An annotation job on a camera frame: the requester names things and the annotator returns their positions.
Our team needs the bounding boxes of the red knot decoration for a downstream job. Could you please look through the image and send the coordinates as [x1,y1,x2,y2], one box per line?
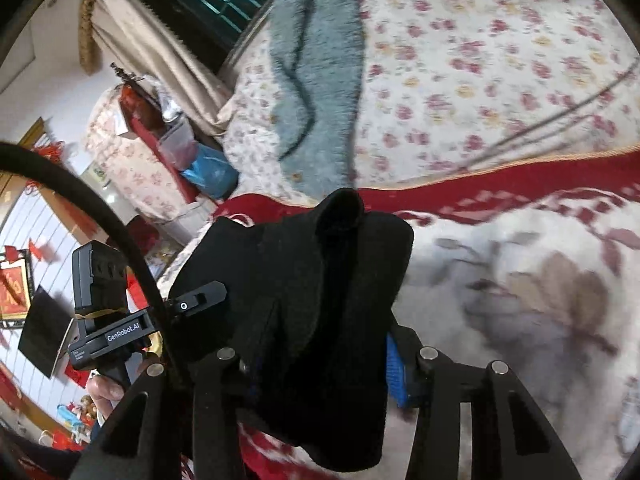
[25,141,68,196]

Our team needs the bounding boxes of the black square board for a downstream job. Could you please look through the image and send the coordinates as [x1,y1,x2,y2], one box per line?
[19,285,74,379]

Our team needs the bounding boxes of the person's left hand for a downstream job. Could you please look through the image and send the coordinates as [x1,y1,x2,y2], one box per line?
[86,374,127,420]

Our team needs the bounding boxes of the black cable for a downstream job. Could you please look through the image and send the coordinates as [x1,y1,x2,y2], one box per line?
[0,141,188,386]

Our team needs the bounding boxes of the floral covered bundle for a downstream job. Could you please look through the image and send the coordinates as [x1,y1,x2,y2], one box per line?
[82,85,201,221]

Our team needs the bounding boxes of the beige curtain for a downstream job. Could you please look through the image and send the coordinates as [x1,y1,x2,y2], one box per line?
[80,0,236,136]

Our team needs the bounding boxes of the red and white leaf blanket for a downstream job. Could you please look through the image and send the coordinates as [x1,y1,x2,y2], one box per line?
[155,150,640,480]

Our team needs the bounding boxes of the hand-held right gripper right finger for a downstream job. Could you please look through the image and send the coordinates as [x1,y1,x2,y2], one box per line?
[385,312,583,480]

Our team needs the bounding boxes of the black pants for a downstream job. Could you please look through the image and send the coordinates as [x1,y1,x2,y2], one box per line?
[167,187,416,473]

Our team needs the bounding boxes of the blue plastic bag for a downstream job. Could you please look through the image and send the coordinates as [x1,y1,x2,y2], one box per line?
[180,142,240,201]

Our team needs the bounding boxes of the red framed picture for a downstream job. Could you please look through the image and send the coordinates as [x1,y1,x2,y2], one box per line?
[0,255,33,322]

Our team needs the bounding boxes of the clear plastic bag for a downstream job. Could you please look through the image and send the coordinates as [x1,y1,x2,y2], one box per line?
[159,119,199,170]

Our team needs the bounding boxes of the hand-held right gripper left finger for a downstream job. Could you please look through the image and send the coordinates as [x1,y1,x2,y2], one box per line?
[70,347,251,480]

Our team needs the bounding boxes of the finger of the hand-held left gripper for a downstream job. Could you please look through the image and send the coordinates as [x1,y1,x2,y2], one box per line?
[167,281,228,317]

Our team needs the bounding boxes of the rose print quilt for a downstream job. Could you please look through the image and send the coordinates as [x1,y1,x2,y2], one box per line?
[220,0,640,206]

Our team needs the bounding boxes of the teal fleece garment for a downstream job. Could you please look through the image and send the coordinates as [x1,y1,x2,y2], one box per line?
[269,0,368,196]

